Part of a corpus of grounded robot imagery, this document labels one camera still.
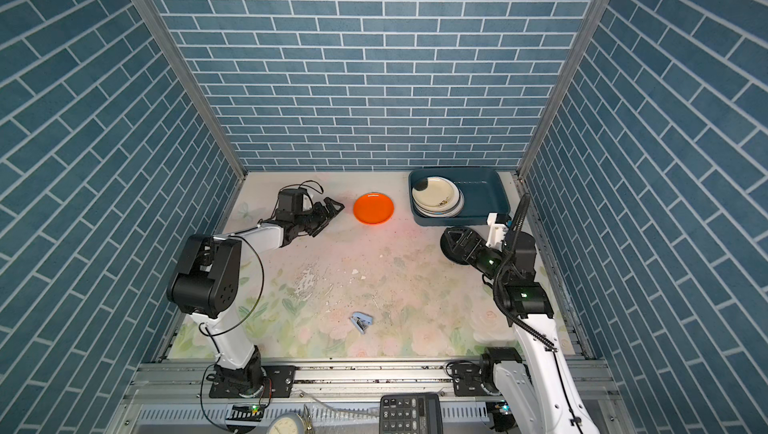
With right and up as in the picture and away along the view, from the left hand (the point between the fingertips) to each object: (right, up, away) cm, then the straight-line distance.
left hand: (338, 211), depth 97 cm
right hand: (+34, -5, -22) cm, 41 cm away
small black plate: (+36, -12, +2) cm, 38 cm away
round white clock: (-5, -46, -32) cm, 56 cm away
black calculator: (+23, -45, -29) cm, 58 cm away
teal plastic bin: (+54, +7, +19) cm, 58 cm away
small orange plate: (+11, +1, +12) cm, 16 cm away
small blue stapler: (+10, -30, -15) cm, 35 cm away
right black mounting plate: (+37, -41, -23) cm, 60 cm away
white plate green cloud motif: (+35, -1, +8) cm, 36 cm away
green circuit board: (-17, -48, -25) cm, 57 cm away
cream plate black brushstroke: (+33, +6, +11) cm, 36 cm away
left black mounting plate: (-11, -42, -22) cm, 49 cm away
